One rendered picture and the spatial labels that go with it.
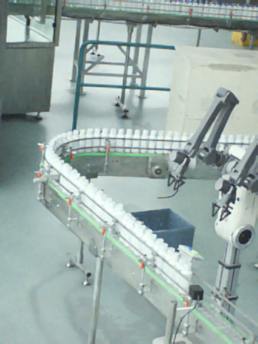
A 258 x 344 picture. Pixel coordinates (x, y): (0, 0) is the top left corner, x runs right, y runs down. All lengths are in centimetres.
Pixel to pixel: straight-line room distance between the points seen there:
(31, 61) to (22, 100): 44
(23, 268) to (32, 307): 61
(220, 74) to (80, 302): 332
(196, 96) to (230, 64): 45
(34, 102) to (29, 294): 410
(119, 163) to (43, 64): 382
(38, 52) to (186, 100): 199
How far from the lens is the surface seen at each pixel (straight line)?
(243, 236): 560
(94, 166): 690
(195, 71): 928
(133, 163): 696
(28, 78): 1056
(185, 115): 939
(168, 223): 620
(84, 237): 582
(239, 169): 521
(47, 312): 674
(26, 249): 763
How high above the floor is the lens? 325
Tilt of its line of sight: 20 degrees down
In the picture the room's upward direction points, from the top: 7 degrees clockwise
